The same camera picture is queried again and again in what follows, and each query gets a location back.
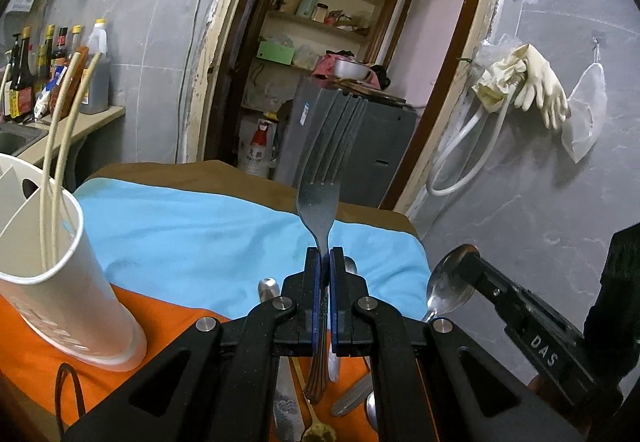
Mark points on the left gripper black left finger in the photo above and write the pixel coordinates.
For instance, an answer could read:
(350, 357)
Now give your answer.
(215, 381)

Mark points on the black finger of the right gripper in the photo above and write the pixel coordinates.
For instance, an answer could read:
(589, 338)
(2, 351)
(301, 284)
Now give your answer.
(526, 315)

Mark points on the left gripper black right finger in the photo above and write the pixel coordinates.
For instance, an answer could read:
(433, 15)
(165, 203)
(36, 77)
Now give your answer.
(432, 381)

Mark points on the white utensil holder cup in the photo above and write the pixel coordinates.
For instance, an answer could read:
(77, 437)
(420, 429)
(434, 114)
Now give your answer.
(70, 305)

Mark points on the silver fork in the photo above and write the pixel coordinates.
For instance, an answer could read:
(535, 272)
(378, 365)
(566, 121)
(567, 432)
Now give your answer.
(316, 204)

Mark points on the silver butter knife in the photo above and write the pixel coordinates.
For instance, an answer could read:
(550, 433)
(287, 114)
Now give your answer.
(286, 411)

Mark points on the blue cloth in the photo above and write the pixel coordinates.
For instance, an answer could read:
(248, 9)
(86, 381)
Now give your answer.
(209, 251)

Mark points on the orange cloth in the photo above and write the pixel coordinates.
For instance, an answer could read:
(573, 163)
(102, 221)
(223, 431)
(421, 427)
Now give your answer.
(41, 386)

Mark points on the white rubber gloves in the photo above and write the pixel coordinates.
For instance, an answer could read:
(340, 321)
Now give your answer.
(525, 79)

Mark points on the red white bottle on floor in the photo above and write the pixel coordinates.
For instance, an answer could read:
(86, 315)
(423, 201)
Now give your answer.
(257, 154)

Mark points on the metal bowl on fridge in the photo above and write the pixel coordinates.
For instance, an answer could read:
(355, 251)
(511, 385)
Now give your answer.
(344, 68)

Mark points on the large vinegar jug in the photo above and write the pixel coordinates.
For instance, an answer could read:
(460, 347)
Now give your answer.
(95, 99)

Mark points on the green box on shelf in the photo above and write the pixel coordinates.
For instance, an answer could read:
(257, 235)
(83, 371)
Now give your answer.
(275, 52)

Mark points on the dark soy sauce bottle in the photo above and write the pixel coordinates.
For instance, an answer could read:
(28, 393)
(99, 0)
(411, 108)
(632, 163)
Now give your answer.
(22, 98)

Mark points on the brown sauce pouch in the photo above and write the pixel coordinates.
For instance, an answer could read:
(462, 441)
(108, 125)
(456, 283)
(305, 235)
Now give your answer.
(71, 73)

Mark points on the clear plastic bag on wall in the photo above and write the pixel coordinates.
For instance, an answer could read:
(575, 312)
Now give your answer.
(587, 104)

